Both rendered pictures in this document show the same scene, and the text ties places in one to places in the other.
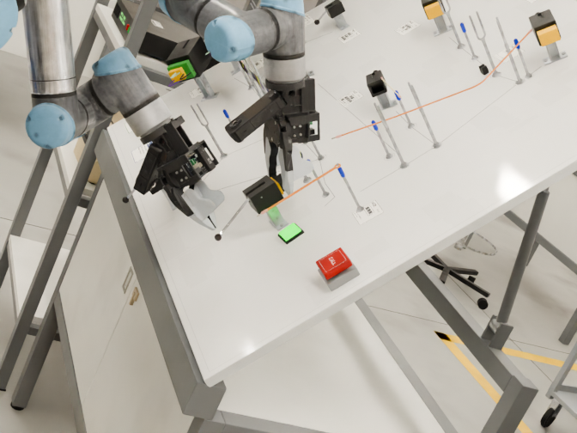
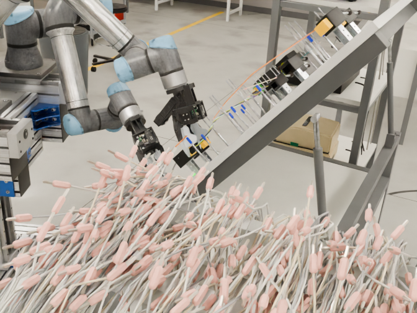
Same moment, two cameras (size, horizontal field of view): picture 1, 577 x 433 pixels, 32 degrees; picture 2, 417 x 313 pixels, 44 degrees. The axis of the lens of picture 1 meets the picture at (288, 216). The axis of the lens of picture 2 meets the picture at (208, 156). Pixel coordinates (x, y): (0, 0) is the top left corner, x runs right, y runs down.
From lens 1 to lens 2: 153 cm
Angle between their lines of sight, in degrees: 50
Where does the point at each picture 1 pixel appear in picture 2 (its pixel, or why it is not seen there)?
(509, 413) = not seen: outside the picture
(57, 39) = (67, 82)
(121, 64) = (112, 90)
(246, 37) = (124, 66)
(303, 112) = (187, 105)
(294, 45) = (165, 66)
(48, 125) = (66, 124)
